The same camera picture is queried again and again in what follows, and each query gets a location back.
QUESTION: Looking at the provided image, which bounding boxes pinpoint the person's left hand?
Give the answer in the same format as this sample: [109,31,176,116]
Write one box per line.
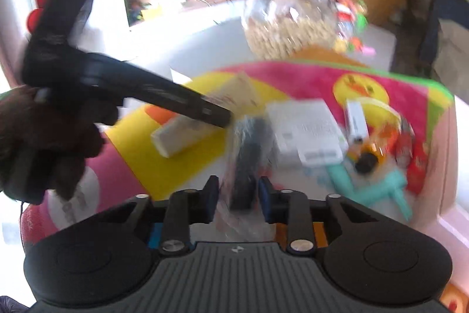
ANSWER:
[0,85,120,206]

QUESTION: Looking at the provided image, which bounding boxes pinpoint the clear packet red contents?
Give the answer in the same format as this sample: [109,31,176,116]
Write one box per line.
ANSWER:
[377,115,416,167]

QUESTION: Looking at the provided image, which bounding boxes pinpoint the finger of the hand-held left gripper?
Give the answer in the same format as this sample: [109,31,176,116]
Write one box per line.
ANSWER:
[79,53,232,128]

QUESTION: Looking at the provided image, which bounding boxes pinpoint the black item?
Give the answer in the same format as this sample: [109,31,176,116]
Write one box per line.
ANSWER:
[218,115,281,240]

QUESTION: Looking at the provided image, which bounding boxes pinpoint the white cardboard box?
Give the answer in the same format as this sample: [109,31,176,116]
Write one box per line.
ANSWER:
[266,99,346,167]

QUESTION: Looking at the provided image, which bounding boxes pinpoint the teal plastic toy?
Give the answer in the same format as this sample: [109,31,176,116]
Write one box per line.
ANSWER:
[324,163,413,219]

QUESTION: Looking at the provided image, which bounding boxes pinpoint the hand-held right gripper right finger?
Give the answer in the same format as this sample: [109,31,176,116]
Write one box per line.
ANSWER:
[258,177,365,257]

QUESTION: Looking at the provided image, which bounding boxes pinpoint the dark blue cabinet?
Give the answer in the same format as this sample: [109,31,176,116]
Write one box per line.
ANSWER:
[421,0,469,55]

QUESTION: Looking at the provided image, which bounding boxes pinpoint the cream rectangular box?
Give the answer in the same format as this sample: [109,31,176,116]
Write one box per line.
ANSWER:
[151,113,220,158]

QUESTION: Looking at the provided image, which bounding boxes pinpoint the glass jar of peanuts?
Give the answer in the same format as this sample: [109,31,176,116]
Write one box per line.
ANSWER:
[242,0,347,60]

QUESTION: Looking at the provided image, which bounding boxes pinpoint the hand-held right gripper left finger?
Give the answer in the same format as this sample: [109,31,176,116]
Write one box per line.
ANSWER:
[108,175,220,257]

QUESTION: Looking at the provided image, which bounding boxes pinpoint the colourful printed play mat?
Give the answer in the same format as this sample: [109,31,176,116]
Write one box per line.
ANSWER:
[22,60,457,255]

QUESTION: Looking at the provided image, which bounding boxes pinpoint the green gumball toy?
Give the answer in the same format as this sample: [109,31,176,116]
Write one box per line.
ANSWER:
[352,0,369,35]

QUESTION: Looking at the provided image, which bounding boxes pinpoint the grey sofa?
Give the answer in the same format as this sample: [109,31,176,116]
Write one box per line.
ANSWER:
[438,19,469,81]

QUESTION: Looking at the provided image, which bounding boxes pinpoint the beige tube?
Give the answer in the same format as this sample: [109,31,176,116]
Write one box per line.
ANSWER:
[205,73,262,116]

